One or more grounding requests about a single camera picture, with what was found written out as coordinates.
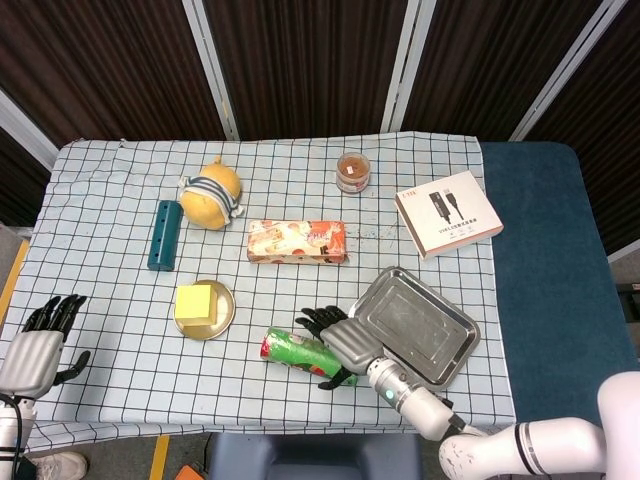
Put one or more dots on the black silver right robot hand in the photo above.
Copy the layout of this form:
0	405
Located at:
352	345

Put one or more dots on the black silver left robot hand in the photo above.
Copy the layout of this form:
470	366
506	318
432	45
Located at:
30	362

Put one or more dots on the green snack can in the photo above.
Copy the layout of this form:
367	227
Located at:
295	350

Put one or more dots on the yellow cube block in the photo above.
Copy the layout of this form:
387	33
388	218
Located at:
195	302

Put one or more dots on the rectangular steel tray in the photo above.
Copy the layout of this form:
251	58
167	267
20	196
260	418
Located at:
425	325

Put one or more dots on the white sneaker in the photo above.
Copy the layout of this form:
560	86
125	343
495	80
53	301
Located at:
60	467

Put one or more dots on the orange printed snack box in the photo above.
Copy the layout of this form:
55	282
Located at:
295	242

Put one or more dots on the white checkered tablecloth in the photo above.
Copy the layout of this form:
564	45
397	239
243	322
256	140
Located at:
150	380

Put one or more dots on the dark blue chair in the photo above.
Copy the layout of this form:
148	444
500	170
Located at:
310	460

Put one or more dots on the round steel plate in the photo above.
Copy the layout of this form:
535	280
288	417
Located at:
225	310

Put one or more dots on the small clear jar brown contents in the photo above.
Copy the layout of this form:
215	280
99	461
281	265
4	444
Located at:
352	172

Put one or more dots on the teal rectangular bar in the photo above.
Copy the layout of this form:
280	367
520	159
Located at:
164	237

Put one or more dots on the orange object on floor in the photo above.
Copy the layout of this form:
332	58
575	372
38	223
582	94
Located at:
189	474

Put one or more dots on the yellow plush toy striped cloth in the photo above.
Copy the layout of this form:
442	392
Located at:
210	200

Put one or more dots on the dark blue table pad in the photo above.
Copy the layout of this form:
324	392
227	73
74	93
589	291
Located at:
540	250

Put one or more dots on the black device on floor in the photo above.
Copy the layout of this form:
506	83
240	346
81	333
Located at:
631	295

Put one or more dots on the dark brown folding screen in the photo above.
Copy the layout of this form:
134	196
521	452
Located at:
310	60

